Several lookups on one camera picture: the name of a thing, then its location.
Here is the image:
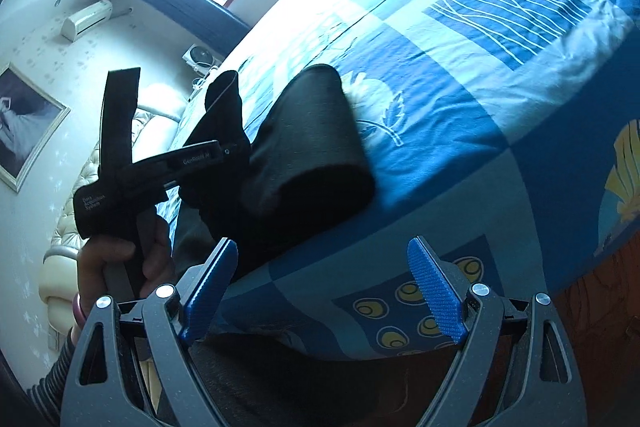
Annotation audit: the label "pink bracelet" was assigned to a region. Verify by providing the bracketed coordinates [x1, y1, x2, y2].
[72, 293, 92, 326]

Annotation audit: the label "framed wall picture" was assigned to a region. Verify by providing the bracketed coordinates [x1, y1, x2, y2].
[0, 62, 71, 194]

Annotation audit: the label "blue patterned bedspread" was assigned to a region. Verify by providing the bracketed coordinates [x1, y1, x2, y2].
[155, 0, 640, 358]

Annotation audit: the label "black pants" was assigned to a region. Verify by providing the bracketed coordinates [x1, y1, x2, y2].
[170, 63, 377, 279]

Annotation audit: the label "cream tufted leather headboard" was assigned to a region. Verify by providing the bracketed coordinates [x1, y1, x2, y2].
[40, 84, 188, 308]

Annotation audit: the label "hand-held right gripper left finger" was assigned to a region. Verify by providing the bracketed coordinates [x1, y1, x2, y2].
[60, 237, 239, 427]

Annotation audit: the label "person's left hand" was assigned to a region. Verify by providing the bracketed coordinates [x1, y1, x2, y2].
[76, 213, 177, 305]

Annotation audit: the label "person's left forearm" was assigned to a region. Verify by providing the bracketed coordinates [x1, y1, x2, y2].
[22, 326, 85, 427]

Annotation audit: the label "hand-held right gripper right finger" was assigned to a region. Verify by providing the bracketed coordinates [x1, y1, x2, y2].
[407, 236, 588, 427]

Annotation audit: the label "white wall air conditioner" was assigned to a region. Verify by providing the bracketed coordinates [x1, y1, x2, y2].
[60, 0, 114, 42]

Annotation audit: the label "white desk fan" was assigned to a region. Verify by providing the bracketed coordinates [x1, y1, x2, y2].
[182, 44, 221, 76]

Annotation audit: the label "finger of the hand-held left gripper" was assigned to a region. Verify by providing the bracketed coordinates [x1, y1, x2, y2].
[216, 140, 252, 168]

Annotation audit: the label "brown bed base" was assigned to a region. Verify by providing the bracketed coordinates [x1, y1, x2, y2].
[140, 227, 640, 427]

